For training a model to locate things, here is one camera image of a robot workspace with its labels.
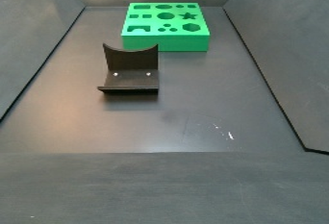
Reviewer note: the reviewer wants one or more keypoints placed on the black curved holder stand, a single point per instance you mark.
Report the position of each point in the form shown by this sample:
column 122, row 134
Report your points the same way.
column 132, row 64

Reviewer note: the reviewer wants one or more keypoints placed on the green shape sorter block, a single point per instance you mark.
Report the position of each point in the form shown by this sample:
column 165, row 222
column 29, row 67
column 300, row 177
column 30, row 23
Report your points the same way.
column 172, row 25

